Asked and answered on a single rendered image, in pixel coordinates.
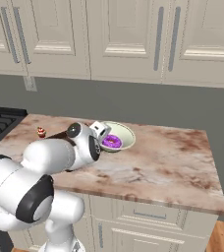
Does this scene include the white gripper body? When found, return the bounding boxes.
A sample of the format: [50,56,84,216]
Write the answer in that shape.
[98,130,111,147]

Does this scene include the purple frosted donut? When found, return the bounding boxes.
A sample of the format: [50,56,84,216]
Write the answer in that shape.
[102,134,123,150]

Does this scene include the pale green bowl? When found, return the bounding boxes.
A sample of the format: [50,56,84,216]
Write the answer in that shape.
[99,121,137,154]

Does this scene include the small red cupcake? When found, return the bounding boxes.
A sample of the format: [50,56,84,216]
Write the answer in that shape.
[36,126,47,139]

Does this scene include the cream drawer front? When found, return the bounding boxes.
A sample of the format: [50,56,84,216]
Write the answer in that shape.
[89,195,191,230]

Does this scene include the grey drawer handle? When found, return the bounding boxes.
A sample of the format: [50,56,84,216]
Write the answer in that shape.
[132,209,168,221]

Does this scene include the white wall socket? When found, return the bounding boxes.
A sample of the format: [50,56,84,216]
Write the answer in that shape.
[23,76,38,93]

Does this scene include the grey base cupboard handle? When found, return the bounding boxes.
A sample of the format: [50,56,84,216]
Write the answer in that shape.
[97,222,105,249]

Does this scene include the grey cupboard door handle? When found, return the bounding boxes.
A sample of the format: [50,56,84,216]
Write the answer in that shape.
[167,6,182,73]
[0,6,21,65]
[13,6,31,65]
[153,6,165,72]

